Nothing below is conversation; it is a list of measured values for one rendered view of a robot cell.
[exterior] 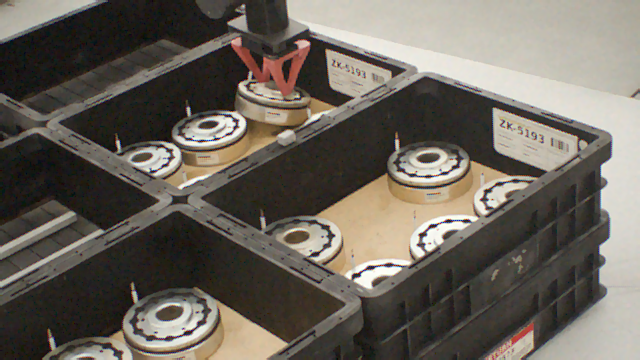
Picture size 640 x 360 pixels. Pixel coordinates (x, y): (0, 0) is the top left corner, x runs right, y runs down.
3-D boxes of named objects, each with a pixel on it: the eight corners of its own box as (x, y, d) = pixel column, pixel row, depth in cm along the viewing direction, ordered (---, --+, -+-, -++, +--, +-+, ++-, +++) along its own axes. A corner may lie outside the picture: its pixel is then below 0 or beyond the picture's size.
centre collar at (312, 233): (296, 224, 137) (295, 219, 136) (327, 237, 133) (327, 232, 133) (266, 244, 134) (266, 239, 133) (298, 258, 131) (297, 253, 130)
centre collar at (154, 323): (171, 297, 127) (170, 293, 126) (203, 312, 124) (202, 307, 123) (137, 321, 124) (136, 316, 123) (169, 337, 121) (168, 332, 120)
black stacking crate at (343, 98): (283, 91, 178) (274, 21, 172) (428, 148, 159) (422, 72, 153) (62, 202, 157) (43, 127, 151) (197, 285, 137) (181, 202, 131)
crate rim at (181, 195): (275, 32, 173) (273, 17, 172) (425, 84, 154) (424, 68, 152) (44, 140, 152) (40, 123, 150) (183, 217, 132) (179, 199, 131)
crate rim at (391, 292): (425, 85, 154) (424, 68, 152) (619, 153, 134) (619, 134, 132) (183, 217, 132) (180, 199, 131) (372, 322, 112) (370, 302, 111)
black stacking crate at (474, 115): (430, 149, 158) (425, 73, 152) (615, 223, 139) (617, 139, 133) (199, 286, 137) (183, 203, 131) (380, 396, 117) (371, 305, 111)
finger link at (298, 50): (279, 109, 159) (271, 48, 154) (246, 93, 164) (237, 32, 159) (316, 90, 163) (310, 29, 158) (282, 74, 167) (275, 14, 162)
